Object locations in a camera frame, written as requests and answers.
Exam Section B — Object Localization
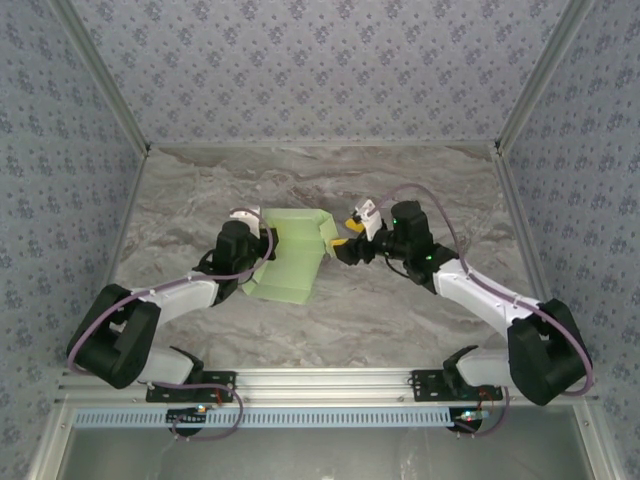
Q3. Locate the light green paper box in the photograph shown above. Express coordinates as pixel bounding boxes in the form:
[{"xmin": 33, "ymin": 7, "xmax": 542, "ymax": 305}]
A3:
[{"xmin": 241, "ymin": 208, "xmax": 335, "ymax": 305}]

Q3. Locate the small left circuit board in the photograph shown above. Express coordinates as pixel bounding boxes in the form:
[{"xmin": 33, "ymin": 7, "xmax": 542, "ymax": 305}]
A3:
[{"xmin": 167, "ymin": 407, "xmax": 209, "ymax": 427}]

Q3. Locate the small circuit board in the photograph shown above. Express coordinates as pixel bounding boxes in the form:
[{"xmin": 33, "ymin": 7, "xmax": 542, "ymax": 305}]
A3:
[
  {"xmin": 452, "ymin": 408, "xmax": 490, "ymax": 432},
  {"xmin": 167, "ymin": 407, "xmax": 209, "ymax": 427}
]

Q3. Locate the small right circuit board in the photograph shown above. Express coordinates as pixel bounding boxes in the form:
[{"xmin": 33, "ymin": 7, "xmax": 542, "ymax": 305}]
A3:
[{"xmin": 452, "ymin": 408, "xmax": 490, "ymax": 432}]

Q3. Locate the grey metal sheet panel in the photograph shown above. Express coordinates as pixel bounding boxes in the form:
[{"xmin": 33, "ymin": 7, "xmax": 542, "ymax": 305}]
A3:
[{"xmin": 59, "ymin": 424, "xmax": 591, "ymax": 480}]

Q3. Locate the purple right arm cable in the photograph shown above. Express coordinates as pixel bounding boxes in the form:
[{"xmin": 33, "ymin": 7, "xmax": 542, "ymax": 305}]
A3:
[{"xmin": 372, "ymin": 183, "xmax": 595, "ymax": 397}]

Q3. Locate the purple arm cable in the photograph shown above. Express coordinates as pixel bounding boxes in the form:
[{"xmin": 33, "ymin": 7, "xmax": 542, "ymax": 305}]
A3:
[
  {"xmin": 372, "ymin": 183, "xmax": 595, "ymax": 397},
  {"xmin": 66, "ymin": 207, "xmax": 279, "ymax": 375}
]

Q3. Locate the aluminium table side rail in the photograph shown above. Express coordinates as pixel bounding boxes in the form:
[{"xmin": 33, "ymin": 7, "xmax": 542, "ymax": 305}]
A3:
[
  {"xmin": 74, "ymin": 149, "xmax": 151, "ymax": 371},
  {"xmin": 492, "ymin": 144, "xmax": 574, "ymax": 364}
]

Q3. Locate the aluminium mounting rail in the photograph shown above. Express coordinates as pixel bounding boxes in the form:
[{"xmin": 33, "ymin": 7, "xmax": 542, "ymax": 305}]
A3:
[{"xmin": 55, "ymin": 367, "xmax": 599, "ymax": 404}]

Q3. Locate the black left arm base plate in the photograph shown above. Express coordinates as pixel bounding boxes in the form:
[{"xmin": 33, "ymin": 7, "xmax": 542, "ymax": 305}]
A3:
[{"xmin": 145, "ymin": 370, "xmax": 237, "ymax": 404}]

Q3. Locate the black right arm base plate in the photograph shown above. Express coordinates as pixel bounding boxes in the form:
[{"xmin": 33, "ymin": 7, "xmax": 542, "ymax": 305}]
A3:
[{"xmin": 410, "ymin": 369, "xmax": 504, "ymax": 402}]

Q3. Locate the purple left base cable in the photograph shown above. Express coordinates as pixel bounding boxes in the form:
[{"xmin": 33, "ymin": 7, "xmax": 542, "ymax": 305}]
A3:
[{"xmin": 149, "ymin": 382, "xmax": 245, "ymax": 444}]

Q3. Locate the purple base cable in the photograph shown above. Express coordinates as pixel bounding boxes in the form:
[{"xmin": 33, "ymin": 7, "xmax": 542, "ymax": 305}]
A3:
[
  {"xmin": 457, "ymin": 387, "xmax": 511, "ymax": 439},
  {"xmin": 149, "ymin": 382, "xmax": 245, "ymax": 444}
]

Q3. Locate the light blue slotted cable duct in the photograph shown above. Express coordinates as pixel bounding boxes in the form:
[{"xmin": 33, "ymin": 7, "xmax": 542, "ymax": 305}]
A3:
[{"xmin": 73, "ymin": 404, "xmax": 494, "ymax": 430}]

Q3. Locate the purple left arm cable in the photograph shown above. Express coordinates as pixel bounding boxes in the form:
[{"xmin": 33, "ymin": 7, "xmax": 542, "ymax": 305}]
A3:
[{"xmin": 66, "ymin": 207, "xmax": 279, "ymax": 375}]

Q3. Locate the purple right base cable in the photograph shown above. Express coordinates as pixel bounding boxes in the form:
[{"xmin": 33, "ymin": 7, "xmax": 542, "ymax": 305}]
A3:
[{"xmin": 457, "ymin": 387, "xmax": 511, "ymax": 439}]

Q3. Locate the aluminium frame post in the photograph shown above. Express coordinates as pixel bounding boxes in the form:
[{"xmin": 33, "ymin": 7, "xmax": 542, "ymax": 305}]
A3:
[
  {"xmin": 493, "ymin": 0, "xmax": 597, "ymax": 151},
  {"xmin": 49, "ymin": 0, "xmax": 152, "ymax": 154}
]

